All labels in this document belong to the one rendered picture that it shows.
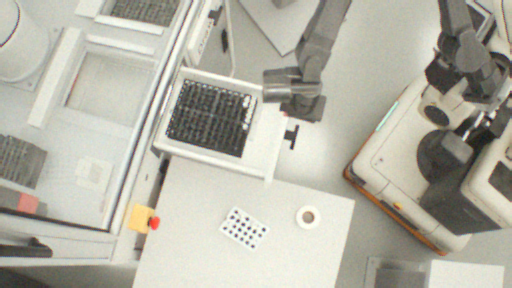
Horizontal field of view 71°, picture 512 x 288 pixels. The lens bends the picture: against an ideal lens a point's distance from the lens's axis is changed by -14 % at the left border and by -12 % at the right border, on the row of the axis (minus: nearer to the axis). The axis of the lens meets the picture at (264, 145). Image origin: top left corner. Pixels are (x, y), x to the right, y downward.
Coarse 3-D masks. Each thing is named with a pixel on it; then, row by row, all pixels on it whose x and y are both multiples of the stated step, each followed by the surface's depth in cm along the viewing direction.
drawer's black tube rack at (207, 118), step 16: (192, 80) 117; (192, 96) 116; (208, 96) 119; (224, 96) 116; (240, 96) 119; (176, 112) 114; (192, 112) 114; (208, 112) 117; (224, 112) 118; (240, 112) 114; (176, 128) 116; (192, 128) 113; (208, 128) 113; (224, 128) 116; (240, 128) 113; (192, 144) 115; (208, 144) 115; (224, 144) 112
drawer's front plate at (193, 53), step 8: (208, 0) 121; (216, 0) 126; (208, 8) 120; (200, 16) 119; (200, 24) 119; (208, 24) 125; (200, 32) 119; (208, 32) 128; (192, 40) 117; (200, 40) 122; (192, 48) 117; (200, 48) 125; (192, 56) 121; (200, 56) 128
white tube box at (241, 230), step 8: (232, 216) 120; (248, 216) 117; (224, 224) 116; (232, 224) 117; (240, 224) 117; (248, 224) 117; (256, 224) 117; (224, 232) 116; (232, 232) 119; (240, 232) 116; (248, 232) 116; (256, 232) 119; (264, 232) 116; (240, 240) 119; (248, 240) 115; (248, 248) 115; (256, 248) 115
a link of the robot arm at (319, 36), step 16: (320, 0) 77; (336, 0) 75; (352, 0) 75; (320, 16) 76; (336, 16) 76; (304, 32) 82; (320, 32) 78; (336, 32) 78; (304, 48) 79; (320, 48) 79
